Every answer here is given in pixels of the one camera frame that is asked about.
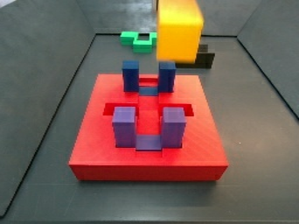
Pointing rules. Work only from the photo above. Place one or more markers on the long yellow block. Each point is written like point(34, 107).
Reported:
point(179, 24)

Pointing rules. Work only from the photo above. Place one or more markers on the red base board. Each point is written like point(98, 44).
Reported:
point(198, 160)

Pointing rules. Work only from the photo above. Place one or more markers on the purple front U-block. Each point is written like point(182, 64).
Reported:
point(147, 130)

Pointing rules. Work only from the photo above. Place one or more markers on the dark blue rear U-block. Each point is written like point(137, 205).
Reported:
point(146, 84)

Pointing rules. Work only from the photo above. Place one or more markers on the black stepped block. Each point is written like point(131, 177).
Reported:
point(203, 61)

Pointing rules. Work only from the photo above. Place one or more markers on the green zigzag block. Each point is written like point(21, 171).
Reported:
point(141, 45)

